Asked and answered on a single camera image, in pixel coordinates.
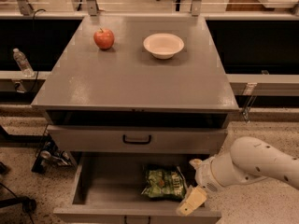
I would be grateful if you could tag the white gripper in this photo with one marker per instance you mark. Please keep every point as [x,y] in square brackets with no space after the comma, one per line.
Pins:
[205,174]

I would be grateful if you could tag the green jalapeno chip bag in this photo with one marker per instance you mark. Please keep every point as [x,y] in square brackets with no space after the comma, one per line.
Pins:
[164,183]

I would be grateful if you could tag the clear plastic water bottle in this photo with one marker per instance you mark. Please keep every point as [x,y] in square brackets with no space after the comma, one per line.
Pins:
[23,63]

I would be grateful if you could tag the open grey lower drawer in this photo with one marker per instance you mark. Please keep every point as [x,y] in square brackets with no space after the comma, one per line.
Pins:
[108,190]

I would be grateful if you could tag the black chair base left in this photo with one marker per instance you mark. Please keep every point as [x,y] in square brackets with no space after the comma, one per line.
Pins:
[28,204]

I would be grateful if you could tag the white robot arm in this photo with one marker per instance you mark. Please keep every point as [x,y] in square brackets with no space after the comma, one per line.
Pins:
[248,160]

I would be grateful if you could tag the red apple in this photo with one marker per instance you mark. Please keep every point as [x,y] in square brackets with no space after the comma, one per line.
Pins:
[104,38]

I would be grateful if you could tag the grey drawer cabinet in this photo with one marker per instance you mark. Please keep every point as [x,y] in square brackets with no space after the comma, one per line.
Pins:
[125,86]

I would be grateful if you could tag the white paper bowl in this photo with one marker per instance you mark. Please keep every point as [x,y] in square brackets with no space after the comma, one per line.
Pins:
[163,46]

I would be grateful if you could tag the black upper drawer handle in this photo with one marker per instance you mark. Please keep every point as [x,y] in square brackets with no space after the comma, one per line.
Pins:
[136,141]

